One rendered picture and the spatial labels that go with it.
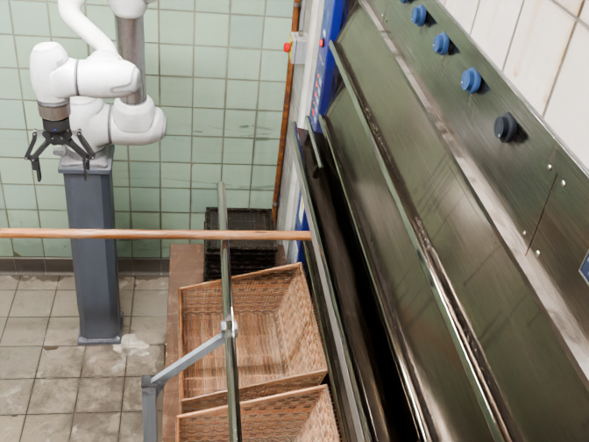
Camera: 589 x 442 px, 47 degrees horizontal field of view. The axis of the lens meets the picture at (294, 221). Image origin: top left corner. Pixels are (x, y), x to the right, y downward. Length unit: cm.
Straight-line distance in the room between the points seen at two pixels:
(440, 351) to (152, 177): 236
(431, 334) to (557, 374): 45
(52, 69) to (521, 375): 145
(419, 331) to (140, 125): 162
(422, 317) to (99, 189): 178
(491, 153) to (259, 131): 228
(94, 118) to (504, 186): 193
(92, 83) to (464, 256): 117
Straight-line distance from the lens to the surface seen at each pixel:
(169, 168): 345
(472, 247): 122
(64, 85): 200
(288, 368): 255
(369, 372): 149
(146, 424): 216
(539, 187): 103
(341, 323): 154
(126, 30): 253
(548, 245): 101
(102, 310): 333
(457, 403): 130
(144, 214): 362
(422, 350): 142
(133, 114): 271
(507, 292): 111
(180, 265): 299
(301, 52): 282
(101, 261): 313
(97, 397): 326
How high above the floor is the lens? 250
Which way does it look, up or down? 35 degrees down
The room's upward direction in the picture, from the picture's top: 8 degrees clockwise
